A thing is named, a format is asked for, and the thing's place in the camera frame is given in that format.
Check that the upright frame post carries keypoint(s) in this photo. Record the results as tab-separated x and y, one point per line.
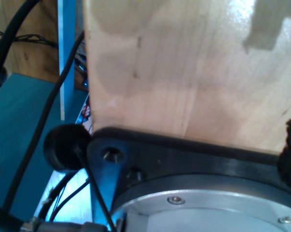
67	53

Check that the black round plug with lead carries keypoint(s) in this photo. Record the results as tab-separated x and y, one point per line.
65	147

